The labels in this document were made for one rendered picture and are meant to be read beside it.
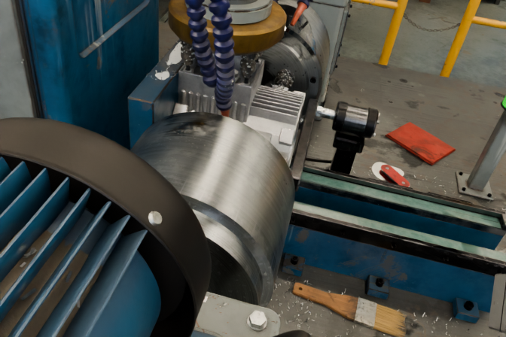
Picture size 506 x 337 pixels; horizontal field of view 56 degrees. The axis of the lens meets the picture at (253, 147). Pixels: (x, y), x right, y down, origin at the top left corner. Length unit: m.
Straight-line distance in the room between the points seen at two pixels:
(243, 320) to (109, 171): 0.22
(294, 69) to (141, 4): 0.31
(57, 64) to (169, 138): 0.19
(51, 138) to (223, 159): 0.33
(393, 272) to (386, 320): 0.09
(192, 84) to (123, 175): 0.53
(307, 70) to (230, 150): 0.41
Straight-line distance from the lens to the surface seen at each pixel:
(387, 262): 0.92
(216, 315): 0.43
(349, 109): 0.94
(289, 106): 0.78
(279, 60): 0.95
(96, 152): 0.26
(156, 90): 0.72
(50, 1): 0.66
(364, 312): 0.90
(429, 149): 1.34
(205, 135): 0.60
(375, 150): 1.27
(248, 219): 0.53
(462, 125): 1.52
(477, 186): 1.26
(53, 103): 0.74
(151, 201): 0.25
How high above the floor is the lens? 1.52
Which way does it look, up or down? 37 degrees down
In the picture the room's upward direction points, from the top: 8 degrees clockwise
